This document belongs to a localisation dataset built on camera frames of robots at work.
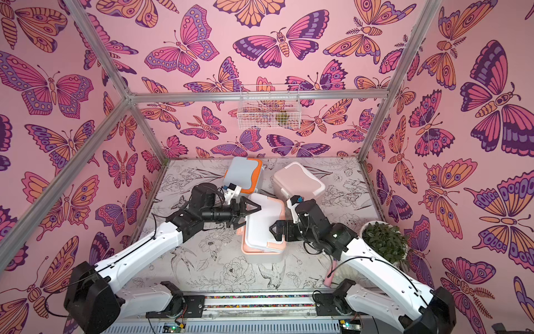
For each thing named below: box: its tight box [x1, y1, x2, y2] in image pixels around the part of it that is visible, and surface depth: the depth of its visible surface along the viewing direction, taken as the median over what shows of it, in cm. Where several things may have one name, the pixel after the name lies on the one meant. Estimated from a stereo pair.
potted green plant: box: [360, 220, 410, 272], surface depth 73 cm
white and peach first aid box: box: [236, 192, 287, 264], surface depth 74 cm
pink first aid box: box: [272, 161, 326, 201], surface depth 94 cm
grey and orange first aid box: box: [223, 156, 264, 195], surface depth 97 cm
